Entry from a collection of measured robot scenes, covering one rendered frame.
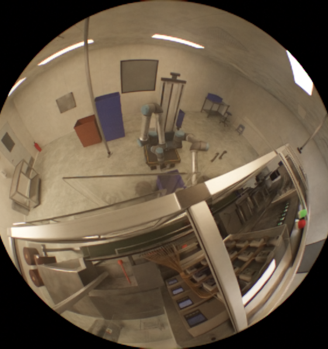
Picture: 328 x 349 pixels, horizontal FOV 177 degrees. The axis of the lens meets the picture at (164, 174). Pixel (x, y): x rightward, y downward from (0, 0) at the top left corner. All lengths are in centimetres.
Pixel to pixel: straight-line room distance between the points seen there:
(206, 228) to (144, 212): 13
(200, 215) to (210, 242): 7
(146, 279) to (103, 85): 421
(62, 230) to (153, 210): 22
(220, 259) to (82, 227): 29
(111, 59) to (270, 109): 601
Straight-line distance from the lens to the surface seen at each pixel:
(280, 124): 549
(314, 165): 559
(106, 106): 266
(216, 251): 26
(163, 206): 21
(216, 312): 52
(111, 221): 22
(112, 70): 384
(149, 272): 87
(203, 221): 23
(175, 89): 166
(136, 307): 110
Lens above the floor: 199
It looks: 59 degrees down
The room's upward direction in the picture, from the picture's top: 15 degrees clockwise
